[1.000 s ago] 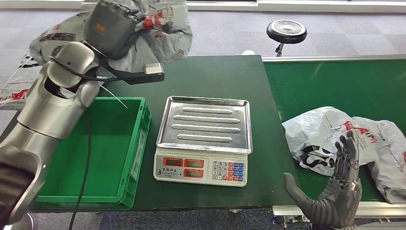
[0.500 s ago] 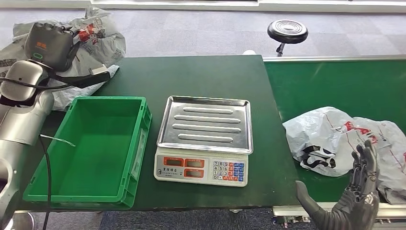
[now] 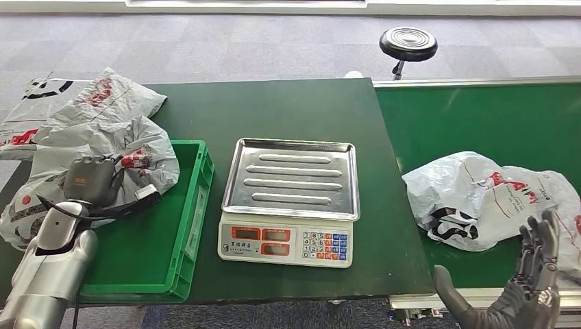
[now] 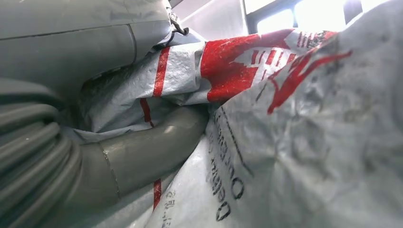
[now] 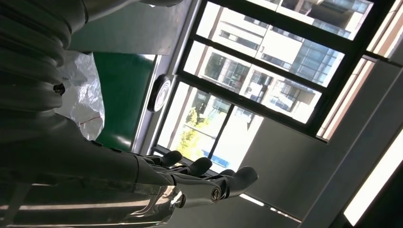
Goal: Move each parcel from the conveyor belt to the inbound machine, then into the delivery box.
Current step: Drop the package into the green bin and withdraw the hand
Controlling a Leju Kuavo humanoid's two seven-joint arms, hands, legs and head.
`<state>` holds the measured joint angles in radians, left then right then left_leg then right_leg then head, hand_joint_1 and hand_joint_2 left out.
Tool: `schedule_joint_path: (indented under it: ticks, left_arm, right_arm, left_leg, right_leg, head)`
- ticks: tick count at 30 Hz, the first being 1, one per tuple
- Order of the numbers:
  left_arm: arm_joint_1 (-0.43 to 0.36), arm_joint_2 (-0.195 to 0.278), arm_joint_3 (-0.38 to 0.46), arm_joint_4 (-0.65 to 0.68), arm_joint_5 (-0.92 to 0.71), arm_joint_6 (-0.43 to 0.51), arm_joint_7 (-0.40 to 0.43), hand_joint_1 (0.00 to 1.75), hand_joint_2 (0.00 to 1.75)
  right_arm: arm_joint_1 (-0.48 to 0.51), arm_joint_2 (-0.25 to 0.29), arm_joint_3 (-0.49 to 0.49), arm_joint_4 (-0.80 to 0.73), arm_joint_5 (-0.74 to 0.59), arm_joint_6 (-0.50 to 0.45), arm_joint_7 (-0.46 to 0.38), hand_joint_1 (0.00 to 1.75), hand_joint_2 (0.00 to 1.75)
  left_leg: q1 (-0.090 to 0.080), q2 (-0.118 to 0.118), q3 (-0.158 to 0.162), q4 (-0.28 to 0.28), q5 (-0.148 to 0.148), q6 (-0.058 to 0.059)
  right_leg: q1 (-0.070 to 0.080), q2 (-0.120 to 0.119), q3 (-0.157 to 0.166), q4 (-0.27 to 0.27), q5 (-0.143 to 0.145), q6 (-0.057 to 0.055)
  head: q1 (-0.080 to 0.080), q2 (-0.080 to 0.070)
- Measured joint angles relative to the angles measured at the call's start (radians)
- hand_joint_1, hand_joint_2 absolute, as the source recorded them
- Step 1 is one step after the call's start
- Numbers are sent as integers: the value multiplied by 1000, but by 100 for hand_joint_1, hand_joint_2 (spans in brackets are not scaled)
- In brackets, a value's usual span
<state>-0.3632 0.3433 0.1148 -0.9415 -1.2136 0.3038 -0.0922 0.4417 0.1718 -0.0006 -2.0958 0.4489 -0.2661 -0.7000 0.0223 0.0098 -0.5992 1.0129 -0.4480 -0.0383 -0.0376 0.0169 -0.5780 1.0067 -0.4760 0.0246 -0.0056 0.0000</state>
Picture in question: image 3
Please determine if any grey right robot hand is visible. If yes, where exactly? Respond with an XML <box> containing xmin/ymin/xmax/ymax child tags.
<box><xmin>432</xmin><ymin>209</ymin><xmax>561</xmax><ymax>329</ymax></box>

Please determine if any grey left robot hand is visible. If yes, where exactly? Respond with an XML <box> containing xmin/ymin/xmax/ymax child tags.
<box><xmin>63</xmin><ymin>154</ymin><xmax>124</xmax><ymax>208</ymax></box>

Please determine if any grey parcel with large letters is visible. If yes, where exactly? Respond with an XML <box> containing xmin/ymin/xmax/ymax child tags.
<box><xmin>0</xmin><ymin>115</ymin><xmax>181</xmax><ymax>252</ymax></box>

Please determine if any white parcel red black print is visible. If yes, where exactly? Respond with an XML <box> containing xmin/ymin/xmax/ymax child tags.
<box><xmin>401</xmin><ymin>151</ymin><xmax>581</xmax><ymax>287</ymax></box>

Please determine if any crumpled grey parcel red print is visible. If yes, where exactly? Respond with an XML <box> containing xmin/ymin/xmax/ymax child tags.
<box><xmin>42</xmin><ymin>66</ymin><xmax>168</xmax><ymax>137</ymax></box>

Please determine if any green conveyor belt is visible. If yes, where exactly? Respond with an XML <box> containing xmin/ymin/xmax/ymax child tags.
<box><xmin>372</xmin><ymin>75</ymin><xmax>581</xmax><ymax>329</ymax></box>

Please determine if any green plastic crate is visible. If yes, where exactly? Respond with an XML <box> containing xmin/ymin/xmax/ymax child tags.
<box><xmin>77</xmin><ymin>139</ymin><xmax>215</xmax><ymax>304</ymax></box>

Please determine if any flat white bag black arc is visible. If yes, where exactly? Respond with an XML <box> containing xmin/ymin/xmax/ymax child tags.
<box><xmin>0</xmin><ymin>77</ymin><xmax>94</xmax><ymax>160</ymax></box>

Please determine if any white scale with steel tray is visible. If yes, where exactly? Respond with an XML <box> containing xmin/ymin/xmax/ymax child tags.
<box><xmin>217</xmin><ymin>137</ymin><xmax>361</xmax><ymax>269</ymax></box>

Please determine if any black round stool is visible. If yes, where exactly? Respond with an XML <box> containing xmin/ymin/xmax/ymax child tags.
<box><xmin>379</xmin><ymin>26</ymin><xmax>439</xmax><ymax>82</ymax></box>

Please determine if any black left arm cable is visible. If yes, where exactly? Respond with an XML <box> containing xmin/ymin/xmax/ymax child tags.
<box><xmin>35</xmin><ymin>194</ymin><xmax>119</xmax><ymax>223</ymax></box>

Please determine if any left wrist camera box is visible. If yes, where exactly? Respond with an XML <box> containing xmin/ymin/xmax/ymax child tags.
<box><xmin>88</xmin><ymin>184</ymin><xmax>161</xmax><ymax>221</ymax></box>

